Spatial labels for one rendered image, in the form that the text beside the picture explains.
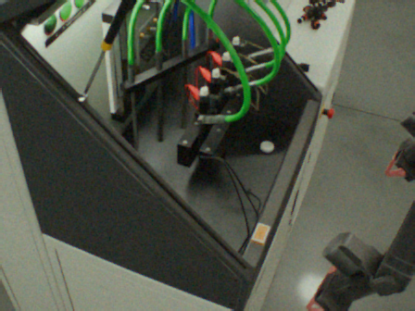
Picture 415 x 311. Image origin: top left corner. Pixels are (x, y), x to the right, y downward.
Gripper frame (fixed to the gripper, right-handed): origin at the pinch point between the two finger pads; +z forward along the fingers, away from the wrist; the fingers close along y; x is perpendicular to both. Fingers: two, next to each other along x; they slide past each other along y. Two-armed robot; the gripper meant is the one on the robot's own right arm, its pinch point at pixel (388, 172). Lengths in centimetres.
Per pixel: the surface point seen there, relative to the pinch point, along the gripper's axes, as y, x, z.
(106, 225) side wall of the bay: 52, -42, 25
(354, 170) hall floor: -94, 24, 99
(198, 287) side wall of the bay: 47, -16, 25
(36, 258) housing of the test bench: 57, -51, 67
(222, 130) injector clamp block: 10.2, -38.5, 21.4
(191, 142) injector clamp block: 19, -42, 23
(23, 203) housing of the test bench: 57, -62, 41
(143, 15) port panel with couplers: 0, -77, 21
